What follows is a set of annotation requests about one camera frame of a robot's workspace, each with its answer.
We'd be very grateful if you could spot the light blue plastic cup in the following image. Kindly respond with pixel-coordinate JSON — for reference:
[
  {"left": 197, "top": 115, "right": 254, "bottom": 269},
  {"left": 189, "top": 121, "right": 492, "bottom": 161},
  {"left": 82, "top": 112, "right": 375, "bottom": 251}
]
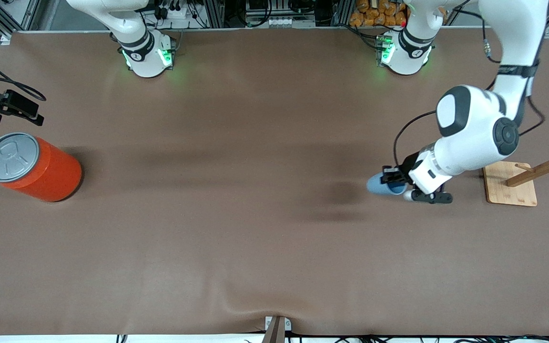
[{"left": 366, "top": 171, "right": 409, "bottom": 196}]

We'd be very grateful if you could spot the wooden cup rack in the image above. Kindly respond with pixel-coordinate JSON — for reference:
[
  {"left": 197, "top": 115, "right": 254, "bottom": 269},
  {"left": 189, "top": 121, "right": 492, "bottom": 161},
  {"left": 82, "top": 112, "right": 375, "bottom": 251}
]
[{"left": 482, "top": 128, "right": 549, "bottom": 207}]

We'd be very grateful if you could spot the orange can with grey lid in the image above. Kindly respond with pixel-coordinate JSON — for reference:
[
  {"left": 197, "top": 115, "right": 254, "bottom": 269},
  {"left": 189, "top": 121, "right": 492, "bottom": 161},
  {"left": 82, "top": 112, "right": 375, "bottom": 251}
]
[{"left": 0, "top": 132, "right": 83, "bottom": 203}]

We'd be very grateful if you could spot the brown table mat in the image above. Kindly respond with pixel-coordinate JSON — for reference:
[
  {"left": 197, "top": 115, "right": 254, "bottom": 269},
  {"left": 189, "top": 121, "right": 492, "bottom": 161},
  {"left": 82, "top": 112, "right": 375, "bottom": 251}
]
[{"left": 0, "top": 26, "right": 549, "bottom": 336}]

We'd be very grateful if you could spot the orange packaged snacks pile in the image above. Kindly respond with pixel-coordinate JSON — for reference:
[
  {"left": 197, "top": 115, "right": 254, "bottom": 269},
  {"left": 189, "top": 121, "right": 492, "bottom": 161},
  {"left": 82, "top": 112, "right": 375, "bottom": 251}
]
[{"left": 349, "top": 0, "right": 409, "bottom": 28}]

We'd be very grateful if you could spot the white power strip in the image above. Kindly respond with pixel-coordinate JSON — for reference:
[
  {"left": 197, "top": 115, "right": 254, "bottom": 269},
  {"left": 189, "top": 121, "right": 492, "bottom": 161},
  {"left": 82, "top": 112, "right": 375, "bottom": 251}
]
[{"left": 158, "top": 0, "right": 198, "bottom": 20}]

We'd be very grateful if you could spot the white terminal strip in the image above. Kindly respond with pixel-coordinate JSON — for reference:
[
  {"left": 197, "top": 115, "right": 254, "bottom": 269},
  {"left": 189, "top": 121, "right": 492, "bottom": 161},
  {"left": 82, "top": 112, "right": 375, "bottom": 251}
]
[{"left": 264, "top": 17, "right": 316, "bottom": 28}]

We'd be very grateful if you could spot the grey metal table clamp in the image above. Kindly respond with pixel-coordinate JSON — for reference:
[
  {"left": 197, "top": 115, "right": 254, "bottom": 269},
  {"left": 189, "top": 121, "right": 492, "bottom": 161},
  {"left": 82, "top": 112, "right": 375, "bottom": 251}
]
[{"left": 261, "top": 315, "right": 292, "bottom": 343}]

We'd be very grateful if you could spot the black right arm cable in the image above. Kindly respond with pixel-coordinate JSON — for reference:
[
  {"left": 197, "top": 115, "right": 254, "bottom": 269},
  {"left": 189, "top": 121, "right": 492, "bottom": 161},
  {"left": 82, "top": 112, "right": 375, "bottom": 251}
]
[{"left": 0, "top": 49, "right": 47, "bottom": 102}]

